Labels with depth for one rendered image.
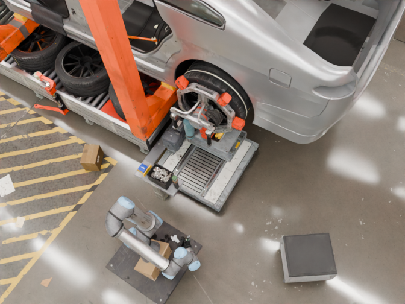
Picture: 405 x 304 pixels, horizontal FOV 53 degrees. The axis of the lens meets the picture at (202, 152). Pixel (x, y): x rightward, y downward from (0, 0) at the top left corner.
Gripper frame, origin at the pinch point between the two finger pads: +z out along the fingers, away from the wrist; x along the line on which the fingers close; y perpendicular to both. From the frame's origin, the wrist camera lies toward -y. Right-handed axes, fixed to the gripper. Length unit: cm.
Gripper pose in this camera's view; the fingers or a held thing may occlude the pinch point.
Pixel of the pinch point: (179, 236)
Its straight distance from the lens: 332.5
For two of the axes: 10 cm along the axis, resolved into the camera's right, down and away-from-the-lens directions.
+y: 3.0, -8.7, -4.0
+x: -8.9, -1.0, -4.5
